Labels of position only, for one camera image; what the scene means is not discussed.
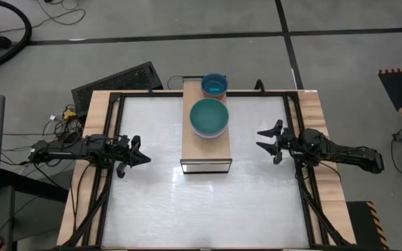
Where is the black vacuum hose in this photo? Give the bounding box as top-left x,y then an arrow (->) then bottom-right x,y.
0,0 -> 33,70

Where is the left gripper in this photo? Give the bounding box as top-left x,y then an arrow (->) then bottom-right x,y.
115,135 -> 152,179

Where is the blue translucent small bowl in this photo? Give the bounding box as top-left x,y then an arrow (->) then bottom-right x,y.
200,72 -> 229,97

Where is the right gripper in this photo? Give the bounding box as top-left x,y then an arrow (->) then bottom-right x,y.
255,119 -> 295,165

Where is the thin black looped cable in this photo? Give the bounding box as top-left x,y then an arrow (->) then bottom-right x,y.
166,74 -> 185,91

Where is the tangled black cable bundle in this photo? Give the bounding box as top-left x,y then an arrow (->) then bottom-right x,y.
0,104 -> 87,169

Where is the thin black floor cable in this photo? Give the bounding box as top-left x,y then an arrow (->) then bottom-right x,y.
35,0 -> 87,27

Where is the dark green large bowl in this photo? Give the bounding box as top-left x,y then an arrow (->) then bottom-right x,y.
189,97 -> 230,135

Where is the black aluminium table frame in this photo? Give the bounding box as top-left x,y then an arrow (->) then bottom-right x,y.
52,89 -> 354,251

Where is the red translucent small bowl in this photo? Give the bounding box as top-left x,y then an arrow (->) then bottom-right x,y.
202,89 -> 228,102

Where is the wooden box platform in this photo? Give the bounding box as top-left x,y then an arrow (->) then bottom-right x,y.
179,76 -> 233,174

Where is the dark grey desk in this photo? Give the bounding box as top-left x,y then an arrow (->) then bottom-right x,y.
0,169 -> 70,251

